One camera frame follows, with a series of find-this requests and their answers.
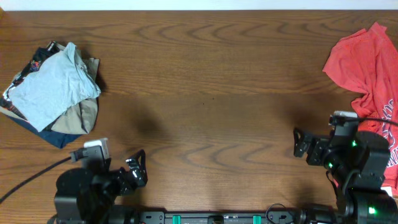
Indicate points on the light blue t-shirt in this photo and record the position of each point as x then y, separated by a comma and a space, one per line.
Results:
53, 90

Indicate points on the black printed folded shirt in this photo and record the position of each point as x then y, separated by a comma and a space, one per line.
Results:
33, 65

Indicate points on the red printed t-shirt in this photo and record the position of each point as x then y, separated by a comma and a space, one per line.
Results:
366, 62

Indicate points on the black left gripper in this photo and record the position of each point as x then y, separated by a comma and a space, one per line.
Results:
127, 185

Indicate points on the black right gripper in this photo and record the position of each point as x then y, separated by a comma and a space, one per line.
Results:
300, 144

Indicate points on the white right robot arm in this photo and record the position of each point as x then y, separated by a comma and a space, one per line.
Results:
355, 162

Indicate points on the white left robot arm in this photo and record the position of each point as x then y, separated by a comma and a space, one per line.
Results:
87, 194

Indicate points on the navy folded garment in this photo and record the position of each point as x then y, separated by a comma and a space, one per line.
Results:
57, 139

